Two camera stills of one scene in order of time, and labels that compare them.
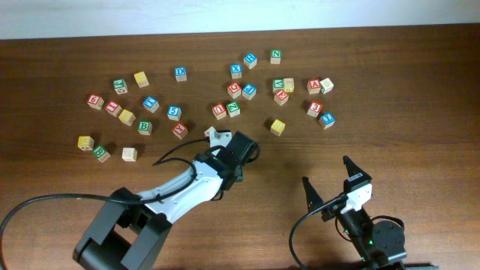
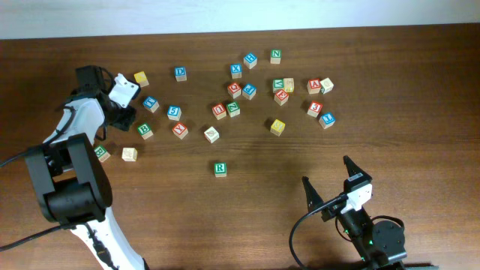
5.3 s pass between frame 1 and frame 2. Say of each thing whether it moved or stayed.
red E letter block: stayed
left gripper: moved
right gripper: stayed
